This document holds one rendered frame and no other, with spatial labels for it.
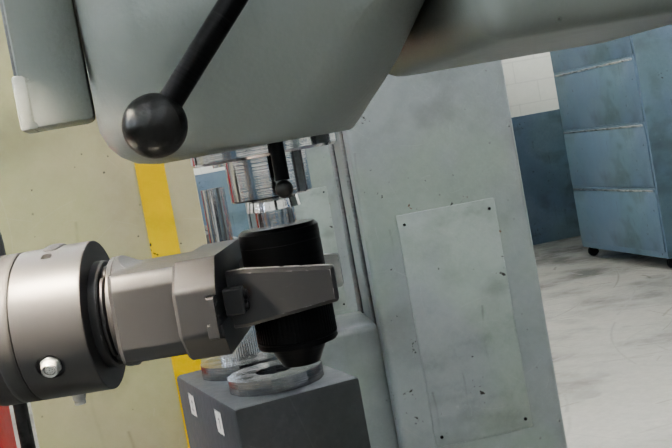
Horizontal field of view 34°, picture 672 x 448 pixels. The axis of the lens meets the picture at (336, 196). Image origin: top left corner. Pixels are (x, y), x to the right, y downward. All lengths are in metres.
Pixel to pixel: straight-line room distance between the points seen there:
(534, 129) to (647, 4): 9.80
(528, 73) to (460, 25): 9.83
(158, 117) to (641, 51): 7.40
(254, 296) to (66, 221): 1.75
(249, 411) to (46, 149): 1.45
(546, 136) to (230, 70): 9.89
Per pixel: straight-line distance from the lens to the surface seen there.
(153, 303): 0.61
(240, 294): 0.61
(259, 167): 0.61
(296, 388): 1.01
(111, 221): 2.35
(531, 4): 0.56
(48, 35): 0.62
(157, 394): 2.40
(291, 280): 0.61
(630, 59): 7.85
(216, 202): 1.11
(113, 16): 0.56
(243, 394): 1.02
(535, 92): 10.42
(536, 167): 10.38
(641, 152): 7.93
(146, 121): 0.49
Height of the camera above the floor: 1.31
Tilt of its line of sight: 3 degrees down
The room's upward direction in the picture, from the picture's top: 10 degrees counter-clockwise
